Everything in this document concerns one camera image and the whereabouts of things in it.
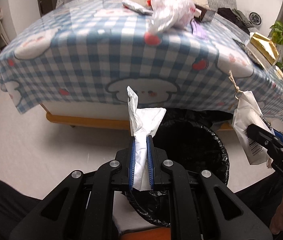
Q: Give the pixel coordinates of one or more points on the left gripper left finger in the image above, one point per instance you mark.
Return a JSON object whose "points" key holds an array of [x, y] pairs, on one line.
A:
{"points": [[132, 151]]}

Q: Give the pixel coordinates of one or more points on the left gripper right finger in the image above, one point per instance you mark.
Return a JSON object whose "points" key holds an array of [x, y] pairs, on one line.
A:
{"points": [[150, 163]]}

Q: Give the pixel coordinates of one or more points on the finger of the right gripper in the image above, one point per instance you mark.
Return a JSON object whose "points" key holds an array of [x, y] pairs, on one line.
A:
{"points": [[262, 137]]}

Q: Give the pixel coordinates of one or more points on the white tissue paper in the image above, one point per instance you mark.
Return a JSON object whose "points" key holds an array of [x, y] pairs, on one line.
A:
{"points": [[143, 122]]}

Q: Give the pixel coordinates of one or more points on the white snack wrapper with barcode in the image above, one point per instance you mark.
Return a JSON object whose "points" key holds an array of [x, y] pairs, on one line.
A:
{"points": [[247, 122]]}

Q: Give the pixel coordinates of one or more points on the clear plastic bag red print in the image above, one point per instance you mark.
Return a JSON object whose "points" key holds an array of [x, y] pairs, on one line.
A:
{"points": [[170, 13]]}

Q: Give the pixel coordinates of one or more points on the dark cookie box anime print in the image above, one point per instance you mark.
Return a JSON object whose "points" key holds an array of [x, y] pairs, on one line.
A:
{"points": [[204, 14]]}

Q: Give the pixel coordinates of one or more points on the black trash bin with bag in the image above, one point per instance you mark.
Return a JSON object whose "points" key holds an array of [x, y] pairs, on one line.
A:
{"points": [[188, 139]]}

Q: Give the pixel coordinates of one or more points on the gold tissue pack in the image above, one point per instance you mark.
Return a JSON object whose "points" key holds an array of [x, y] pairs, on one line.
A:
{"points": [[265, 46]]}

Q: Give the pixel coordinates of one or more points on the blue checkered bear tablecloth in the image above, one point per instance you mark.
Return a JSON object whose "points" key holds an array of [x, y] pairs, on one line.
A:
{"points": [[93, 50]]}

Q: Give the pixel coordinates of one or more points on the round black fan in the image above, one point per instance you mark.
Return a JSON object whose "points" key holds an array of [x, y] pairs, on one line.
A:
{"points": [[255, 18]]}

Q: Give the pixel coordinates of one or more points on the purple snack wrapper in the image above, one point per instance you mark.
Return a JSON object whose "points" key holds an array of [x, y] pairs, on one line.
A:
{"points": [[197, 30]]}

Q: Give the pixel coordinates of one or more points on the dark clothes pile on sofa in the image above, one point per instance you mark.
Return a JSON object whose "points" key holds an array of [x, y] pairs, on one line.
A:
{"points": [[236, 17]]}

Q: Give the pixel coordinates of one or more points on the white grey ointment tube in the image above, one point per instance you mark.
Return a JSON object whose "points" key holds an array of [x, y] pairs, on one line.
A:
{"points": [[133, 6]]}

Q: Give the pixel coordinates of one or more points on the wooden table frame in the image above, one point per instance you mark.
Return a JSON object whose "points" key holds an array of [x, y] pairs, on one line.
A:
{"points": [[86, 122]]}

